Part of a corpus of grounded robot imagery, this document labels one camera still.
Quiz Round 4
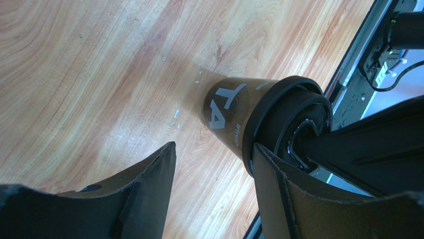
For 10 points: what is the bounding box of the single black coffee cup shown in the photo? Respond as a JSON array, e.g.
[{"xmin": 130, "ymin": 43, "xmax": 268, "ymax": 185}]
[{"xmin": 203, "ymin": 78, "xmax": 278, "ymax": 159}]

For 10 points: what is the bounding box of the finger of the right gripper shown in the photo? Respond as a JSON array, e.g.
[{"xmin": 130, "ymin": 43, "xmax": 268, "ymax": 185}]
[{"xmin": 300, "ymin": 96, "xmax": 424, "ymax": 197}]

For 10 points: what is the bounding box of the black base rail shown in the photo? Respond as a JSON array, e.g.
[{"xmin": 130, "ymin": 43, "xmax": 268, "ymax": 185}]
[{"xmin": 243, "ymin": 0, "xmax": 424, "ymax": 239}]

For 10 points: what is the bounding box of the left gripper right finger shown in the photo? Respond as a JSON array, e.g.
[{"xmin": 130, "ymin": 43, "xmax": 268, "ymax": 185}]
[{"xmin": 253, "ymin": 143, "xmax": 424, "ymax": 239}]

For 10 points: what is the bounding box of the black plastic cup lid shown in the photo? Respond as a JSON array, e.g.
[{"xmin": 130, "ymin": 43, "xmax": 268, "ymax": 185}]
[{"xmin": 242, "ymin": 76, "xmax": 333, "ymax": 176}]

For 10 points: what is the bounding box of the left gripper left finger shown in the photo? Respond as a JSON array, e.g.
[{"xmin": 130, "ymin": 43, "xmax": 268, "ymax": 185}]
[{"xmin": 0, "ymin": 141, "xmax": 176, "ymax": 239}]

